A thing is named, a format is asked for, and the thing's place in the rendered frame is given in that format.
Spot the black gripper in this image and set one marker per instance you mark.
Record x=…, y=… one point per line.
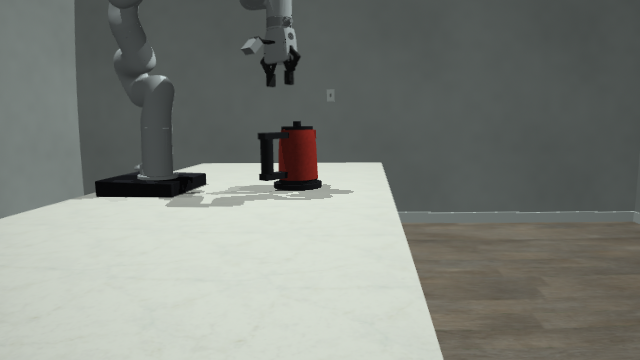
x=285, y=39

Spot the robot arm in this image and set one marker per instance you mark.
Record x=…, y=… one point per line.
x=157, y=92

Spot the red kettle with black handle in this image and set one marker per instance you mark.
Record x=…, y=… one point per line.
x=297, y=155

